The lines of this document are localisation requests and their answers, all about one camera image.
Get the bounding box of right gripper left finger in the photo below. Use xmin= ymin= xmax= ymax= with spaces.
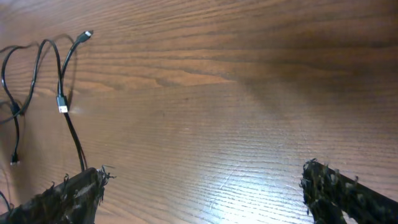
xmin=1 ymin=167 xmax=113 ymax=224

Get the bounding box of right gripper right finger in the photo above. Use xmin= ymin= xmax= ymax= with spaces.
xmin=300 ymin=159 xmax=397 ymax=224

